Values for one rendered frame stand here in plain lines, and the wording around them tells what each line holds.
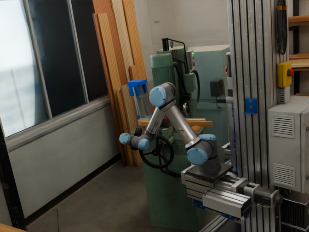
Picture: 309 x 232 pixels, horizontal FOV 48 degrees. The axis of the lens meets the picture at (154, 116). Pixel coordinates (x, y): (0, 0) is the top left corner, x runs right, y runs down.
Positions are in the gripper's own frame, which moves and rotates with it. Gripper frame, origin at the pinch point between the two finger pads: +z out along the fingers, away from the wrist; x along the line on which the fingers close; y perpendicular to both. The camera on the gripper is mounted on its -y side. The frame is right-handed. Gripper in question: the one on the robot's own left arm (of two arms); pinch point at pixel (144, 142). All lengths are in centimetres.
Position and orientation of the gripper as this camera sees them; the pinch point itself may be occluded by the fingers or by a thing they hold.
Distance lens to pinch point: 265.1
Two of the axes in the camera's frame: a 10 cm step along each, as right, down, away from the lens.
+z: 3.8, 2.2, 9.0
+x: 9.2, -0.2, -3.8
